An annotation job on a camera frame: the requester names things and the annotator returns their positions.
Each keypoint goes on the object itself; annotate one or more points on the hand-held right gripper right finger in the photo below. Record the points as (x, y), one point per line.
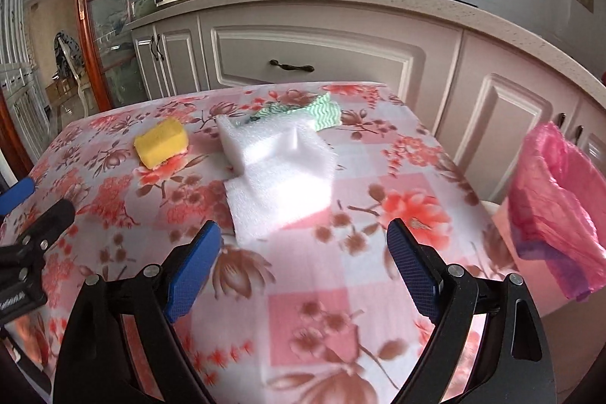
(416, 271)

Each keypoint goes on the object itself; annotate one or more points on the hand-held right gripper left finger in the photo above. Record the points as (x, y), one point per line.
(191, 276)

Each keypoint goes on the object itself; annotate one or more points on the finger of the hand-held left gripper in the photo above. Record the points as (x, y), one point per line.
(16, 195)
(52, 222)

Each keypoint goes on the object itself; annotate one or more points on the white foam sheet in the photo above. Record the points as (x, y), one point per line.
(279, 210)

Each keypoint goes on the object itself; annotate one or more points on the white foam strip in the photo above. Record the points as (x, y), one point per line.
(229, 141)

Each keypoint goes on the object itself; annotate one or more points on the pink bag lined bin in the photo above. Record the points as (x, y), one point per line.
(549, 195)

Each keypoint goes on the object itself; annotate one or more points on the white foam block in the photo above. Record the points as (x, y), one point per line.
(293, 148)

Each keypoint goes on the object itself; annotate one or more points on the floral tablecloth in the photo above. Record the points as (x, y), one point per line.
(331, 300)

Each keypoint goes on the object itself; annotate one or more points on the white chair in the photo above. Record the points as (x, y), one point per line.
(75, 77)

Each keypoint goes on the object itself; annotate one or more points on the yellow sponge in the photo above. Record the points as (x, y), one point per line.
(161, 143)

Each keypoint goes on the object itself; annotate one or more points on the red-framed glass door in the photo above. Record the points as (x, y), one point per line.
(85, 30)

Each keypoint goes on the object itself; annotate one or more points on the green patterned cloth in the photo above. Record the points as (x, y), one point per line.
(324, 113)

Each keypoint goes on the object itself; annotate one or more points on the white kitchen base cabinet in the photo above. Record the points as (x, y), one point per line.
(331, 44)

